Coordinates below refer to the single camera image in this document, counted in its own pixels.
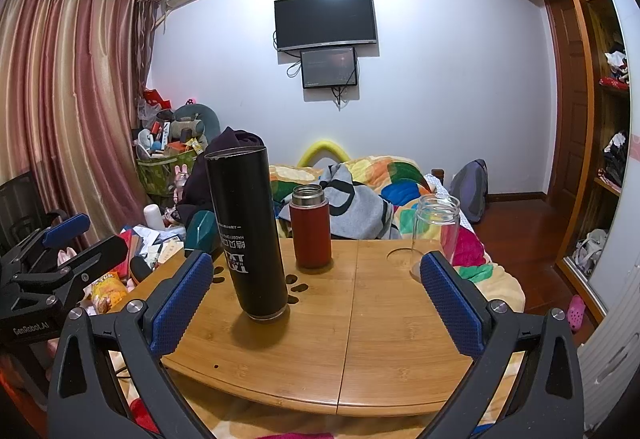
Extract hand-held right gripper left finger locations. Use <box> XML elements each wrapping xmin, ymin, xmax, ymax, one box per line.
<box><xmin>47</xmin><ymin>249</ymin><xmax>217</xmax><ymax>439</ymax></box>

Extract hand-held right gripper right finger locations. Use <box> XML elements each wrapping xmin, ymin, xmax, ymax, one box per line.
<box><xmin>419</xmin><ymin>250</ymin><xmax>586</xmax><ymax>439</ymax></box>

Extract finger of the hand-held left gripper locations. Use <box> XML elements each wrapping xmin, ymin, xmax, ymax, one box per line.
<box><xmin>0</xmin><ymin>213</ymin><xmax>92</xmax><ymax>273</ymax></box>
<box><xmin>12</xmin><ymin>235</ymin><xmax>130</xmax><ymax>306</ymax></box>

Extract clear glass cup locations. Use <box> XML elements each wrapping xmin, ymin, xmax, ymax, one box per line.
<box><xmin>410</xmin><ymin>194</ymin><xmax>461</xmax><ymax>281</ymax></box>

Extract tall black cup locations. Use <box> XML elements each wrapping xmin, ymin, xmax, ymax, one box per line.
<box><xmin>205</xmin><ymin>145</ymin><xmax>289</xmax><ymax>322</ymax></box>

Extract red thermos cup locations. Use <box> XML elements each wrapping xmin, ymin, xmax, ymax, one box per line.
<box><xmin>289</xmin><ymin>184</ymin><xmax>332</xmax><ymax>270</ymax></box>

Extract yellow snack packet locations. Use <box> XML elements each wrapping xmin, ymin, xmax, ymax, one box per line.
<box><xmin>90</xmin><ymin>271</ymin><xmax>128</xmax><ymax>315</ymax></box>

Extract black office chair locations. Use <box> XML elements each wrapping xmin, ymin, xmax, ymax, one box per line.
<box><xmin>0</xmin><ymin>170</ymin><xmax>48</xmax><ymax>260</ymax></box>

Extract pile of papers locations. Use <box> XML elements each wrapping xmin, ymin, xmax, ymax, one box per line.
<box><xmin>120</xmin><ymin>226</ymin><xmax>187</xmax><ymax>270</ymax></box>

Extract white bottle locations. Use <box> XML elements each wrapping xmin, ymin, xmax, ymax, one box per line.
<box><xmin>143</xmin><ymin>204</ymin><xmax>166</xmax><ymax>232</ymax></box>

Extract teal box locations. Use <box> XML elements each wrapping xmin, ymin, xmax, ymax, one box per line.
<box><xmin>183</xmin><ymin>210</ymin><xmax>217</xmax><ymax>256</ymax></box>

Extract green storage basket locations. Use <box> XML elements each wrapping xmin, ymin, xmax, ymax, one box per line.
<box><xmin>136</xmin><ymin>154</ymin><xmax>193</xmax><ymax>197</ymax></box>

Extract pink bunny figure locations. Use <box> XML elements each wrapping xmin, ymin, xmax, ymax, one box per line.
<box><xmin>172</xmin><ymin>164</ymin><xmax>189</xmax><ymax>200</ymax></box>

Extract dark purple garment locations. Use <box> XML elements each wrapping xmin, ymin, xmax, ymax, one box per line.
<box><xmin>177</xmin><ymin>126</ymin><xmax>266</xmax><ymax>226</ymax></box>

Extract grey backpack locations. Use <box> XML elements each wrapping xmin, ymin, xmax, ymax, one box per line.
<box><xmin>450</xmin><ymin>159</ymin><xmax>489</xmax><ymax>225</ymax></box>

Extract pink slipper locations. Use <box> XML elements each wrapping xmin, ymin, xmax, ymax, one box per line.
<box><xmin>567</xmin><ymin>294</ymin><xmax>586</xmax><ymax>332</ymax></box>

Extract colourful patchwork blanket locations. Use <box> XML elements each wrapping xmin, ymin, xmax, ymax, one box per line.
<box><xmin>267</xmin><ymin>154</ymin><xmax>526</xmax><ymax>315</ymax></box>

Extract striped pink curtain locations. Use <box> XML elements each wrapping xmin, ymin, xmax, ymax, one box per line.
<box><xmin>0</xmin><ymin>0</ymin><xmax>162</xmax><ymax>242</ymax></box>

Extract grey bag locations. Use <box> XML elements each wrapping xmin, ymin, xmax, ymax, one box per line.
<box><xmin>572</xmin><ymin>229</ymin><xmax>608</xmax><ymax>267</ymax></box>

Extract grey patterned towel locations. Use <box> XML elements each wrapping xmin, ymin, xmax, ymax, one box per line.
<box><xmin>277</xmin><ymin>163</ymin><xmax>401</xmax><ymax>240</ymax></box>

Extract red bag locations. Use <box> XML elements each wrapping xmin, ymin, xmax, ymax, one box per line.
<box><xmin>142</xmin><ymin>89</ymin><xmax>173</xmax><ymax>110</ymax></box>

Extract grey plush toy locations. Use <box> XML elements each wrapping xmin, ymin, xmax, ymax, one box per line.
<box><xmin>167</xmin><ymin>103</ymin><xmax>221</xmax><ymax>147</ymax></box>

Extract yellow foam arch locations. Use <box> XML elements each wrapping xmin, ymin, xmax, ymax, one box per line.
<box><xmin>296</xmin><ymin>141</ymin><xmax>353</xmax><ymax>168</ymax></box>

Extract wooden door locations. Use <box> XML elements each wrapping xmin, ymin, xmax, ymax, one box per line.
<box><xmin>542</xmin><ymin>0</ymin><xmax>590</xmax><ymax>206</ymax></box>

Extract small black wall monitor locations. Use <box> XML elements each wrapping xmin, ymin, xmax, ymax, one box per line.
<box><xmin>301</xmin><ymin>47</ymin><xmax>358</xmax><ymax>90</ymax></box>

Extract wooden wardrobe shelf frame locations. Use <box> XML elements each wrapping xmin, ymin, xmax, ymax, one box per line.
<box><xmin>542</xmin><ymin>0</ymin><xmax>632</xmax><ymax>326</ymax></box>

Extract black wall television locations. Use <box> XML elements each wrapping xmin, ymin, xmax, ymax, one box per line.
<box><xmin>274</xmin><ymin>0</ymin><xmax>378</xmax><ymax>52</ymax></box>

